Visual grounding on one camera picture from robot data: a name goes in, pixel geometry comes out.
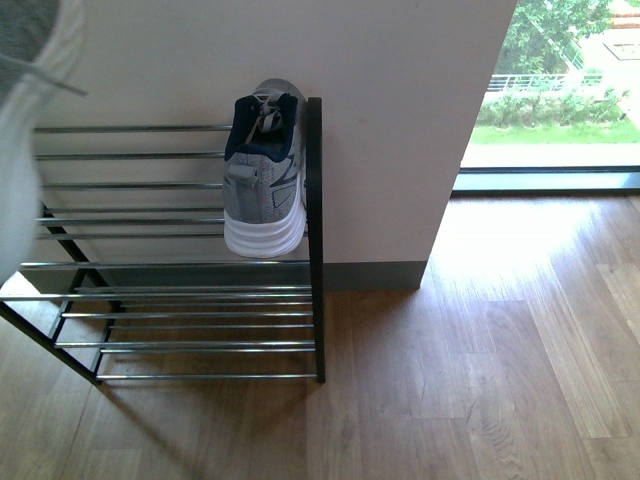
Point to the grey knit sneaker white sole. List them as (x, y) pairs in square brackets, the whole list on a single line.
[(264, 172)]

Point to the black metal shoe rack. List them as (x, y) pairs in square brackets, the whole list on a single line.
[(130, 278)]

